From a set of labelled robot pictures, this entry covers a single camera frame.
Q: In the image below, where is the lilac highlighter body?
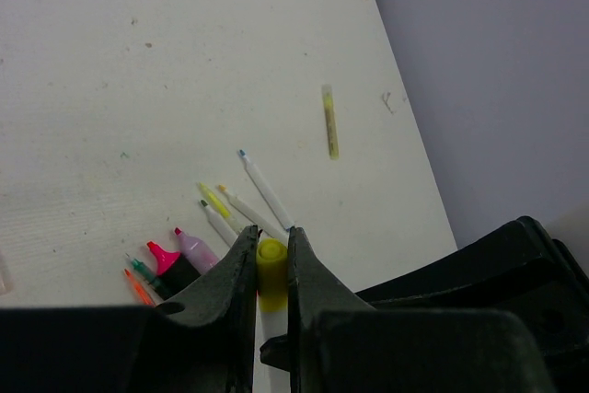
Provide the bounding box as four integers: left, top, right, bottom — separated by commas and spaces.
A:
174, 227, 219, 275

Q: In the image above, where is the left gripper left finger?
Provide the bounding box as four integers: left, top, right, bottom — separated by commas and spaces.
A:
1, 226, 258, 392

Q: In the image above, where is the orange clear pen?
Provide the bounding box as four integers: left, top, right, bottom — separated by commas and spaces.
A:
123, 269, 156, 306

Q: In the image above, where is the white green marker body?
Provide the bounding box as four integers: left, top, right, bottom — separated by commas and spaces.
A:
200, 200, 237, 248

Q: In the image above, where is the black green pen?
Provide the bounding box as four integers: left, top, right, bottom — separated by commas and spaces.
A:
130, 258, 172, 301

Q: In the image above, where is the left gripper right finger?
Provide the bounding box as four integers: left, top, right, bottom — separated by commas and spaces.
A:
288, 227, 556, 392

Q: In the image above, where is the yellow cap clear pen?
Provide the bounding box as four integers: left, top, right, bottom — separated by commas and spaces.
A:
260, 305, 290, 392

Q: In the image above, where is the white blue marker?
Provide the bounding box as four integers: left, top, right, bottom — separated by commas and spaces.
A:
238, 149, 295, 230

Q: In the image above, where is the black pink highlighter body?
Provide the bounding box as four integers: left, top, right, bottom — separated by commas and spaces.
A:
146, 241, 201, 295

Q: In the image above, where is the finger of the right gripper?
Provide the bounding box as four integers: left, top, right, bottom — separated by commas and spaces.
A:
260, 215, 589, 371

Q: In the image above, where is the olive clear pen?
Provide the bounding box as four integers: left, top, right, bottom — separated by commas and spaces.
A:
321, 85, 340, 160

